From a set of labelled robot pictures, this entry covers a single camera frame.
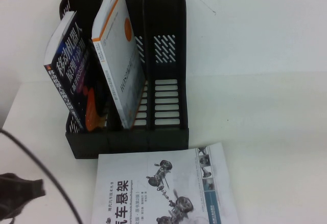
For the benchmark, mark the dark blue robotics book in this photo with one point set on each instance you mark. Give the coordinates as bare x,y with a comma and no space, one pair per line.
69,80

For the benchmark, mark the black plastic book stand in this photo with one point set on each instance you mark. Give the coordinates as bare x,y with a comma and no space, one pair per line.
166,80

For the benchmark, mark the white orange-trimmed ROS book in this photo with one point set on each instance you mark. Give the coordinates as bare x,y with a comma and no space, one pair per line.
120,55

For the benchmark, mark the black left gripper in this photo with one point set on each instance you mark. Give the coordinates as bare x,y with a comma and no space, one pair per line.
15,193

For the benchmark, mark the white car suspension book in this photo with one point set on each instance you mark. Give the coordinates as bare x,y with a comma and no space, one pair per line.
127,173

